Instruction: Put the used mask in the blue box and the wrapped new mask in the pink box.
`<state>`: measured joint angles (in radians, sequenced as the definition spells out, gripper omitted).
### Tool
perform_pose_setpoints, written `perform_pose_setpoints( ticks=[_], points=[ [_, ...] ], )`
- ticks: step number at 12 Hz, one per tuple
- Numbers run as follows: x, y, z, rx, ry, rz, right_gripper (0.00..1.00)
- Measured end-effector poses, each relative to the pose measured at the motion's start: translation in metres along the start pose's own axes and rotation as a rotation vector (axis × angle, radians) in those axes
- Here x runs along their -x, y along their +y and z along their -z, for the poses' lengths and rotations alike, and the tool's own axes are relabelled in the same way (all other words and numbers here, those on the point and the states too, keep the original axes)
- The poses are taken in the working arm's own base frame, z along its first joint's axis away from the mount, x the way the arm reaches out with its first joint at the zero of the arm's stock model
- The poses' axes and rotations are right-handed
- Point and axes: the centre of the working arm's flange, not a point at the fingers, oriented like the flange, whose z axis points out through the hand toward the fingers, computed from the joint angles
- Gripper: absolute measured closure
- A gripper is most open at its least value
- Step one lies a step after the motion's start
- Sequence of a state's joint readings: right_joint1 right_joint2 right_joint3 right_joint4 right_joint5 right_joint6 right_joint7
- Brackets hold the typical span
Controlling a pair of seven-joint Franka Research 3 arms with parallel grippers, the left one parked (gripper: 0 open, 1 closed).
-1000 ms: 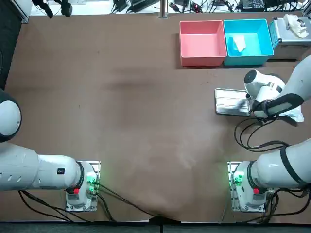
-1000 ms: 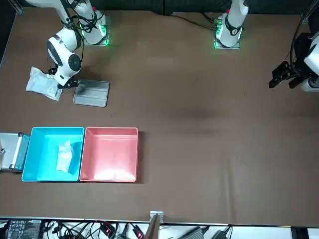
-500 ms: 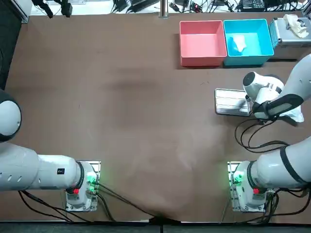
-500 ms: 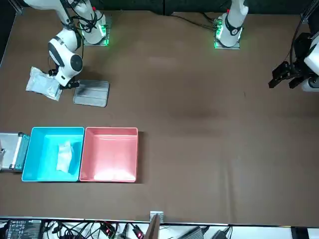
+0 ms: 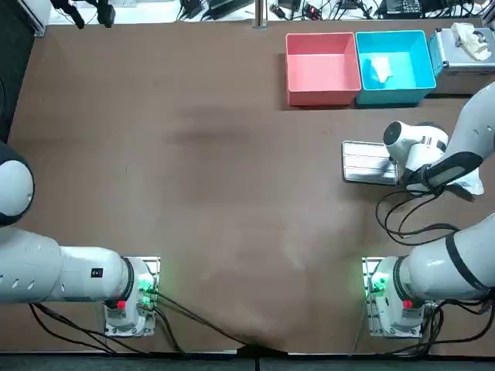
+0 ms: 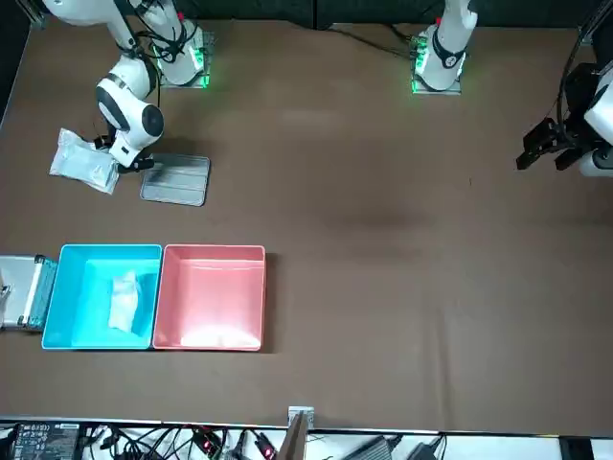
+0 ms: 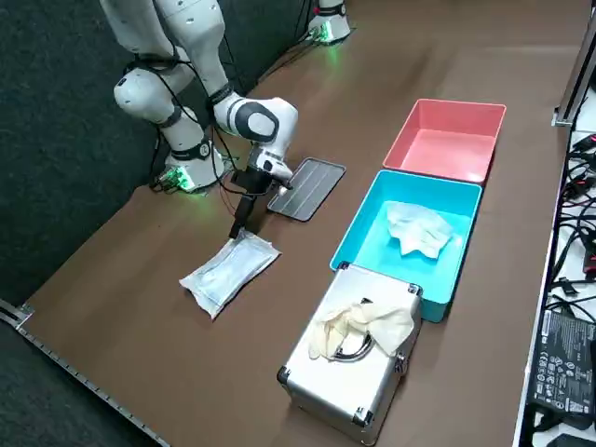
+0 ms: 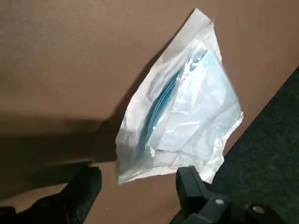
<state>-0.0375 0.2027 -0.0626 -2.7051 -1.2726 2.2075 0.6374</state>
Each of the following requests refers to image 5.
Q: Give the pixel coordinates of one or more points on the aluminium camera post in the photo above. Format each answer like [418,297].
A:
[260,13]

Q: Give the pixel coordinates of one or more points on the small black power adapter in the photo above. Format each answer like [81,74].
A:
[192,8]

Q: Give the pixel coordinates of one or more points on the aluminium frame rail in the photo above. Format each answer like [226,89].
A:
[36,19]

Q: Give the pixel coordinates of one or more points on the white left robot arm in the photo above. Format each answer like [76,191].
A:
[58,270]

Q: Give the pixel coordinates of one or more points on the aluminium carrying case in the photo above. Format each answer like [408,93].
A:
[448,58]

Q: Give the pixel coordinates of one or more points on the white used mask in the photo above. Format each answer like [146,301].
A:
[381,69]

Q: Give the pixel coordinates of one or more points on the cream rubber glove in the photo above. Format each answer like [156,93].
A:
[472,40]

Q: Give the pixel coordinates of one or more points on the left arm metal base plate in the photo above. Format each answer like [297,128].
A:
[154,263]

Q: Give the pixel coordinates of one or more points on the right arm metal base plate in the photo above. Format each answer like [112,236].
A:
[367,266]

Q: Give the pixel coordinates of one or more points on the black labelled power adapter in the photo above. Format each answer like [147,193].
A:
[402,5]

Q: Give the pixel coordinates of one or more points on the blue plastic box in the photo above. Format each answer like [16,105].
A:
[410,69]

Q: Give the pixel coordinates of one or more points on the pink plastic box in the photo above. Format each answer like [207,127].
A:
[321,65]

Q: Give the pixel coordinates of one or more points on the small ribbed metal tray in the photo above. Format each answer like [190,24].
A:
[365,162]

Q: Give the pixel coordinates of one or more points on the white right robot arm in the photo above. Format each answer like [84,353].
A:
[437,266]

